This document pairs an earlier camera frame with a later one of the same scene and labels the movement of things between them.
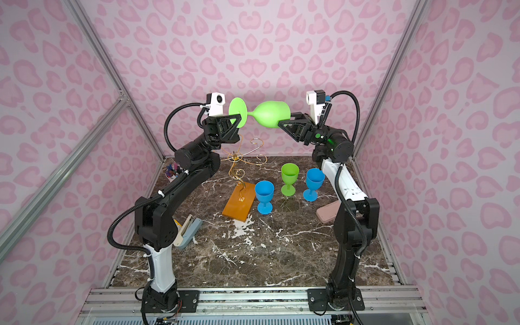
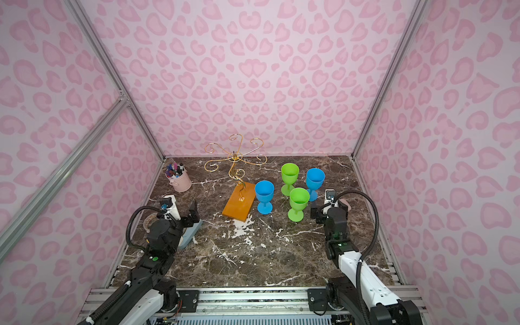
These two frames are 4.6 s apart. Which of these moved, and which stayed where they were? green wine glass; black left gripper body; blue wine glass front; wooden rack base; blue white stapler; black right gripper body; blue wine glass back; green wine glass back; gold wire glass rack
Moved: black right gripper body; green wine glass back; black left gripper body
Stayed: green wine glass; gold wire glass rack; blue white stapler; blue wine glass back; blue wine glass front; wooden rack base
